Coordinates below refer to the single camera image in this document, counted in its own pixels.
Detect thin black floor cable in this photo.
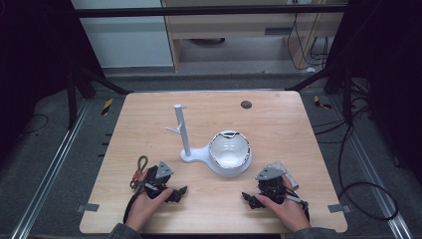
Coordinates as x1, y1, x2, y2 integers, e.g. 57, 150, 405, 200
19, 114, 49, 135

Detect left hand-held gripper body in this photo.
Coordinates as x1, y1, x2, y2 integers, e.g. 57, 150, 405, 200
143, 160, 177, 202

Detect white cabinet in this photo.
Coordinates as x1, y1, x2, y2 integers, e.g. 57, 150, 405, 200
71, 0, 174, 69

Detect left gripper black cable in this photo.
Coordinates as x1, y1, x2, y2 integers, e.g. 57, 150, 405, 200
122, 193, 140, 224

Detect right gripper cable with plug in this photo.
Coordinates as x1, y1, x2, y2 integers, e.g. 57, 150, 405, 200
286, 194, 312, 222

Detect olive and orange keychain lanyard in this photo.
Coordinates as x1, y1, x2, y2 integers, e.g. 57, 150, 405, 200
129, 154, 149, 190

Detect metal floor rail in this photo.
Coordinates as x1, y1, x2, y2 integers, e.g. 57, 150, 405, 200
331, 96, 414, 239
11, 99, 91, 239

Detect person's left hand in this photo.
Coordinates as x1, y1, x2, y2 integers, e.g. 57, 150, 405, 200
125, 187, 174, 232

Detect dark curtain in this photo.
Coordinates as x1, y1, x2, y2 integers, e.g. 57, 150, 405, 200
0, 0, 101, 160
327, 0, 422, 183

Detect light wooden desk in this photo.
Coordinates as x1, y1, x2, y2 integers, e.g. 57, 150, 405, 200
161, 0, 346, 73

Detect person's right hand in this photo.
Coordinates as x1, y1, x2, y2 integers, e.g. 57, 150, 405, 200
257, 175, 312, 232

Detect black metal stand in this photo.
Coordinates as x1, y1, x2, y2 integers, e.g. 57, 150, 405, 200
285, 63, 354, 127
66, 66, 133, 130

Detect white key stand with bowl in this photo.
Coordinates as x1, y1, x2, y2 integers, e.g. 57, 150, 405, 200
164, 104, 253, 178

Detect yellow and black tape strip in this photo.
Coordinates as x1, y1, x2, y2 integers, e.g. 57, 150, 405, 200
313, 95, 332, 110
101, 98, 114, 117

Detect hanging black cables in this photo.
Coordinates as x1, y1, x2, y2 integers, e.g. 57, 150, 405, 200
287, 13, 329, 73

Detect thick black floor cable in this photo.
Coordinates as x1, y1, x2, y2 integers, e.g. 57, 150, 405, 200
315, 99, 399, 222

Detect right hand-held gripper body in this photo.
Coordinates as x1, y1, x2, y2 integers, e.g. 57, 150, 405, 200
255, 165, 297, 204

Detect black horizontal bar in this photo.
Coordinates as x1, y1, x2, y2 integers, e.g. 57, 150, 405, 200
71, 4, 347, 18

